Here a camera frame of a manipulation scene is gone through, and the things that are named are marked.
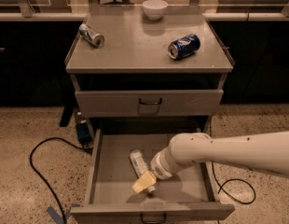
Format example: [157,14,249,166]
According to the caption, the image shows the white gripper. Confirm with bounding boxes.
[131,147,179,194]

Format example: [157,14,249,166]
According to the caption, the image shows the clear blue-label plastic bottle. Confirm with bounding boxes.
[130,149,150,179]

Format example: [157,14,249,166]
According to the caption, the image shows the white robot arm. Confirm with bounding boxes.
[131,132,289,194]

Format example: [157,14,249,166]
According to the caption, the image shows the open middle drawer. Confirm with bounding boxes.
[71,131,235,224]

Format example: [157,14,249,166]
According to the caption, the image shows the closed top drawer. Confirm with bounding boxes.
[76,90,223,118]

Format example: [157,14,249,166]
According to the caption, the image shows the grey drawer cabinet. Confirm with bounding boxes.
[66,6,233,133]

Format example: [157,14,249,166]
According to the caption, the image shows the blue power box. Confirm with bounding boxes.
[76,120,92,145]

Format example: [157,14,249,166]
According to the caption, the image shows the blue floor tape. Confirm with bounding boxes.
[47,203,78,224]

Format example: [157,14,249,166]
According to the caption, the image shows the blue soda can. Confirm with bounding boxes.
[168,34,200,60]

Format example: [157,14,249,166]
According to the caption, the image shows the silver soda can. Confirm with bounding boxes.
[78,23,104,48]

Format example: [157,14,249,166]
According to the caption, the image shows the white bowl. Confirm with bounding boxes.
[142,0,168,21]

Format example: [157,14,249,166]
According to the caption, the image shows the white railing bar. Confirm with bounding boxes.
[0,13,289,21]

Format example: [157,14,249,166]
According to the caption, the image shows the black middle drawer handle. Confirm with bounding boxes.
[140,213,167,224]

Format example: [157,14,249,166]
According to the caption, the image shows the black drawer handle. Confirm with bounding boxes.
[138,98,163,105]
[140,213,167,224]

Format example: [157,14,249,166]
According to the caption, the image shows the black floor cable right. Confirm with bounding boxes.
[211,161,256,205]

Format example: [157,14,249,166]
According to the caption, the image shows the black top drawer handle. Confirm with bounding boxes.
[138,98,163,105]

